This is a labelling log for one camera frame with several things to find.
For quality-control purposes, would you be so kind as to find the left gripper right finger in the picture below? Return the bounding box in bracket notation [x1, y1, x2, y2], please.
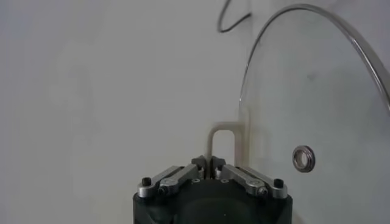
[210, 155, 289, 200]

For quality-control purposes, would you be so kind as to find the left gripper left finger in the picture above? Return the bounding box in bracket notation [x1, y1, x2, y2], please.
[136, 155, 208, 198]

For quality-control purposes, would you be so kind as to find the glass lid with cream handle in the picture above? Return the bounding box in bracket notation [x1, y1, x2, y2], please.
[207, 2, 390, 224]

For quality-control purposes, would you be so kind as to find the black cooker power cable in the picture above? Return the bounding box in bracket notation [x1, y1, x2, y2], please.
[216, 0, 252, 33]

